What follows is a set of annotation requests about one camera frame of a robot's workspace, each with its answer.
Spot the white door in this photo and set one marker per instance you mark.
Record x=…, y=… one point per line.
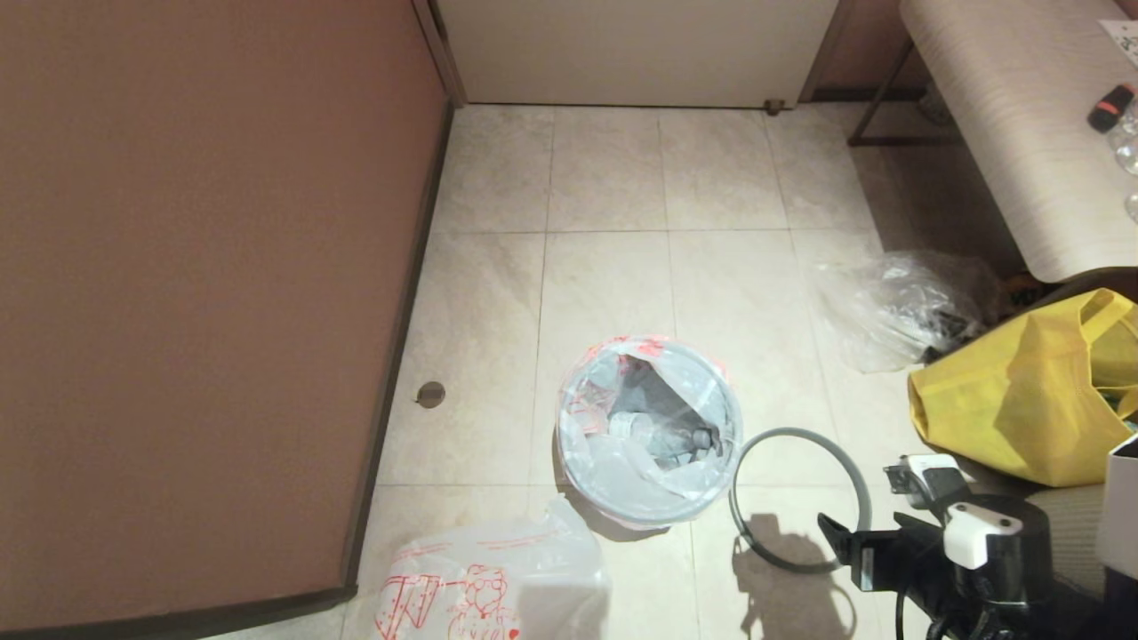
x=640, y=44

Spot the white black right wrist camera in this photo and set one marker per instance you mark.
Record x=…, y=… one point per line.
x=925, y=467

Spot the yellow fabric bag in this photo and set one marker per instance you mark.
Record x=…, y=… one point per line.
x=996, y=400

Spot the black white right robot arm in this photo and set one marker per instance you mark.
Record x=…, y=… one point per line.
x=1005, y=587

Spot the white printed paper sheet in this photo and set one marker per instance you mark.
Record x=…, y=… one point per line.
x=1125, y=36

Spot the new white red-printed bag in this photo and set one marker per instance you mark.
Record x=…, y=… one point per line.
x=533, y=569

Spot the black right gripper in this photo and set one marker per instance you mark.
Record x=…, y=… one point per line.
x=907, y=569

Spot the clear crumpled plastic bag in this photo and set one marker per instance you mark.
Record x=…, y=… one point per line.
x=889, y=302

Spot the black orange marker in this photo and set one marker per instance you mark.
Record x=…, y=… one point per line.
x=1111, y=105

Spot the beige ribbed round ottoman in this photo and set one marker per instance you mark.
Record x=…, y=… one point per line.
x=1067, y=524

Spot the dark metal table leg frame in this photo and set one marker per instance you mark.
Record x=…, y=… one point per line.
x=898, y=140

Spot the clear plastic bottle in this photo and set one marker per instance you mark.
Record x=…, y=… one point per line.
x=649, y=428
x=1129, y=147

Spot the clear drinking glass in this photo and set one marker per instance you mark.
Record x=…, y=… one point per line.
x=1133, y=209

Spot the round metal floor door stop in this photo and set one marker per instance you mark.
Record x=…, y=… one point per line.
x=431, y=394

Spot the small metal door stopper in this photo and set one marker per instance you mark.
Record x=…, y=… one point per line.
x=773, y=107

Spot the white plastic bag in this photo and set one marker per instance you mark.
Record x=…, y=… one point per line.
x=613, y=471

